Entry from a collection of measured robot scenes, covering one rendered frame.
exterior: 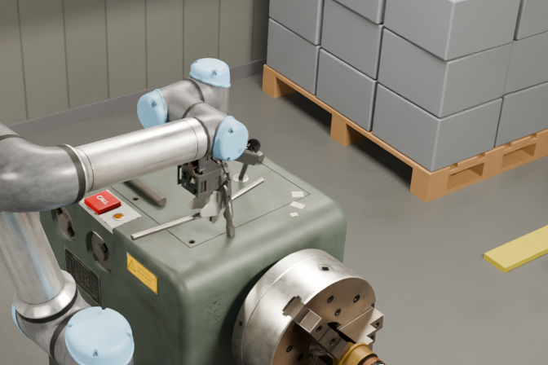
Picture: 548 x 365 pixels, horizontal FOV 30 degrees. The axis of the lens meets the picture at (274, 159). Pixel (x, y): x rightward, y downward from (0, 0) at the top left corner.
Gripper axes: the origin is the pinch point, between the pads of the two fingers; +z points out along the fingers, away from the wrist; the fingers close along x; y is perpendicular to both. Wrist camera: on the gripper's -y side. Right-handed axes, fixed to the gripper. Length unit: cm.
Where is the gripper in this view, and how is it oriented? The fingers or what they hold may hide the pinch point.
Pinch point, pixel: (214, 215)
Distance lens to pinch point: 213.5
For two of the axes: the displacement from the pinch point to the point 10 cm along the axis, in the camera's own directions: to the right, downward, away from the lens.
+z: -0.5, 8.6, 5.1
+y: -7.5, 3.0, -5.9
